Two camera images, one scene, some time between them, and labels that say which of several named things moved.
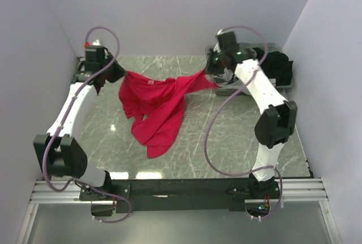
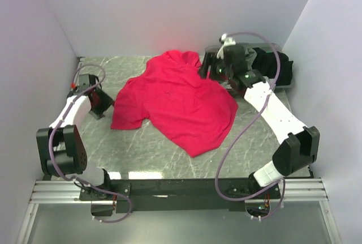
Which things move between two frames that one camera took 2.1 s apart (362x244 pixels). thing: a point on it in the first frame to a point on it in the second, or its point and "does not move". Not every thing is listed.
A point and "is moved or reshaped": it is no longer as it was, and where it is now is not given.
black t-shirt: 277,66 does not move
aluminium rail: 303,190 does not move
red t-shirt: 160,101 is moved or reshaped
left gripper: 120,72 to 107,102
